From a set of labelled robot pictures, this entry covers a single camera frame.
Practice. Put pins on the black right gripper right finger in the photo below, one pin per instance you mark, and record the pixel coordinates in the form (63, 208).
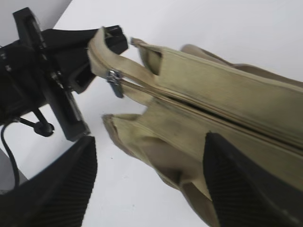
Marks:
(243, 193)

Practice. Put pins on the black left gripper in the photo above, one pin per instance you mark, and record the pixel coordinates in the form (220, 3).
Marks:
(45, 68)

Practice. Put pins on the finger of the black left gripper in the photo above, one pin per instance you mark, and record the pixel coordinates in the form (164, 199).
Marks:
(115, 39)

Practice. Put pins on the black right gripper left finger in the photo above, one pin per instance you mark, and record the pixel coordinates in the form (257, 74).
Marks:
(59, 195)

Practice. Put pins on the silver metal zipper pull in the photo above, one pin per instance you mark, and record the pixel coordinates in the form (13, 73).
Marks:
(113, 78)

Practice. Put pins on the yellow canvas tote bag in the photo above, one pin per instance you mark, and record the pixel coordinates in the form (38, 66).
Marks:
(192, 92)

